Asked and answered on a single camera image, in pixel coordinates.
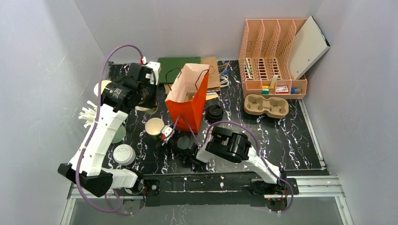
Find orange paper bag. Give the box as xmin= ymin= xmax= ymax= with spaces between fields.
xmin=165 ymin=63 xmax=210 ymax=133

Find purple cable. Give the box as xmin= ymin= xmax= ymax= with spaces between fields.
xmin=165 ymin=115 xmax=295 ymax=213
xmin=74 ymin=44 xmax=147 ymax=217

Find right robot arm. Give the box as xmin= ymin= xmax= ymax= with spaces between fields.
xmin=164 ymin=126 xmax=290 ymax=195

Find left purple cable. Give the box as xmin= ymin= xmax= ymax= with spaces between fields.
xmin=74 ymin=44 xmax=147 ymax=217

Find green paper bag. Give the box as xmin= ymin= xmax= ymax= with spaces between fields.
xmin=157 ymin=57 xmax=201 ymax=84

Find white cup lids stack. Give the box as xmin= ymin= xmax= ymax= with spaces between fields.
xmin=113 ymin=144 xmax=136 ymax=166

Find red small box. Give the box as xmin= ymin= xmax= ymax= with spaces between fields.
xmin=276 ymin=86 xmax=289 ymax=94

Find white board panel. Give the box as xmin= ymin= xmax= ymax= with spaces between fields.
xmin=288 ymin=16 xmax=330 ymax=80

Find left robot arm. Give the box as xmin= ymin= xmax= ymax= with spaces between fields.
xmin=58 ymin=61 xmax=161 ymax=197

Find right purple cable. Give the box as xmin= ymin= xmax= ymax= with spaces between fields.
xmin=165 ymin=115 xmax=295 ymax=213

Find brown kraft paper bag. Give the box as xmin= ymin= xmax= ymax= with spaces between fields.
xmin=164 ymin=56 xmax=221 ymax=93

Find tall stack paper cups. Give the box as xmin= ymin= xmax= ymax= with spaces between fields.
xmin=93 ymin=80 xmax=112 ymax=97

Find stack of pulp cup carriers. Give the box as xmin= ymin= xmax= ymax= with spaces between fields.
xmin=244 ymin=94 xmax=289 ymax=119

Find black cup lids stack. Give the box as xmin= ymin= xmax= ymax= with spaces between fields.
xmin=205 ymin=105 xmax=224 ymax=124

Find metal base rail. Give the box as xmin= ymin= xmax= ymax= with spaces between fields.
xmin=61 ymin=170 xmax=353 ymax=225

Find pulp cup carrier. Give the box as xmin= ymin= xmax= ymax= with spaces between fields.
xmin=184 ymin=92 xmax=196 ymax=102

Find single green paper cup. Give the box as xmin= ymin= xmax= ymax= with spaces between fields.
xmin=145 ymin=118 xmax=165 ymax=140

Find pink desk file organizer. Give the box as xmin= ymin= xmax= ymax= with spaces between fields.
xmin=238 ymin=19 xmax=307 ymax=99

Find green cup of straws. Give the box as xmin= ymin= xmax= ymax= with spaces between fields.
xmin=78 ymin=100 xmax=126 ymax=144

